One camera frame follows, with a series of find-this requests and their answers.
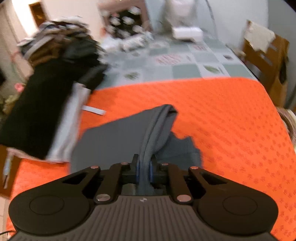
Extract stack of folded clothes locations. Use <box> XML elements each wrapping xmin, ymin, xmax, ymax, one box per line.
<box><xmin>1</xmin><ymin>16</ymin><xmax>108</xmax><ymax>163</ymax></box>

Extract grey trousers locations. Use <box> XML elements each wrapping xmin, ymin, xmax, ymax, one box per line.
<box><xmin>70</xmin><ymin>104</ymin><xmax>202</xmax><ymax>195</ymax></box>

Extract checkered green white tablecloth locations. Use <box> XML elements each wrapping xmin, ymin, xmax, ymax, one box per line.
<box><xmin>98</xmin><ymin>36</ymin><xmax>255</xmax><ymax>89</ymax></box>

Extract white power strip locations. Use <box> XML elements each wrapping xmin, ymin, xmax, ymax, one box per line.
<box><xmin>120</xmin><ymin>34</ymin><xmax>153</xmax><ymax>52</ymax></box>

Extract orange patterned mat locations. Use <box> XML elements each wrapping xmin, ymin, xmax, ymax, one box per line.
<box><xmin>5</xmin><ymin>77</ymin><xmax>296</xmax><ymax>241</ymax></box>

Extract pink cabinet with cups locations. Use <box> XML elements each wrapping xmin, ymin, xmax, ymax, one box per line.
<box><xmin>98</xmin><ymin>0</ymin><xmax>152</xmax><ymax>39</ymax></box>

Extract wooden chair with cloth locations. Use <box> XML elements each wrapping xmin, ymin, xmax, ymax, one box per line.
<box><xmin>243</xmin><ymin>20</ymin><xmax>290</xmax><ymax>107</ymax></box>

